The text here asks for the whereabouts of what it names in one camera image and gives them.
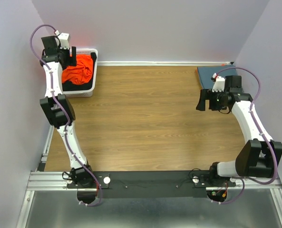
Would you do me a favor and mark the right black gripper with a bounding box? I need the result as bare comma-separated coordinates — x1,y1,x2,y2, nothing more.
195,88,227,111

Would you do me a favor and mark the orange t shirt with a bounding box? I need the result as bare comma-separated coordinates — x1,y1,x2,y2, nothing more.
62,54,94,86

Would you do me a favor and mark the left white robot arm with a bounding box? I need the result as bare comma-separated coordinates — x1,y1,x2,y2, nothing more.
39,35,99,188

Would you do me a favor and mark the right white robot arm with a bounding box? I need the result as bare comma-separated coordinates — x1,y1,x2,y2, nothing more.
196,74,282,186

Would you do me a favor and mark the folded blue t shirt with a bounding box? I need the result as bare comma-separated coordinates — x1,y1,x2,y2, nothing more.
197,65,233,89

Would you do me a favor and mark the black t shirt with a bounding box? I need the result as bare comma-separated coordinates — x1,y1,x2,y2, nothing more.
62,52,97,91

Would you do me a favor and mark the white plastic laundry basket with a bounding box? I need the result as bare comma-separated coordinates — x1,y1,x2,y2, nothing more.
62,48,98,98

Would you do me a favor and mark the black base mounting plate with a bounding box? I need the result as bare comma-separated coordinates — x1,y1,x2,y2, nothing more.
62,169,236,203

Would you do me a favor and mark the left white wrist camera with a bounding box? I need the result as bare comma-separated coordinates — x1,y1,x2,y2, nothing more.
54,30,70,49

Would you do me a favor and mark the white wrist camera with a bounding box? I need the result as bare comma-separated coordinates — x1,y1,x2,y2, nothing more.
212,73,225,93
54,30,70,49

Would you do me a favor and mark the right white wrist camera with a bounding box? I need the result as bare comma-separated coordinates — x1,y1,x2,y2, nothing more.
212,73,225,93

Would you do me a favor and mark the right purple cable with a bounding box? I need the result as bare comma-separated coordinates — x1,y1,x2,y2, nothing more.
211,67,279,205

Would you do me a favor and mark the aluminium frame rail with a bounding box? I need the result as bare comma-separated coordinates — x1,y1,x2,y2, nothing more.
17,129,282,228

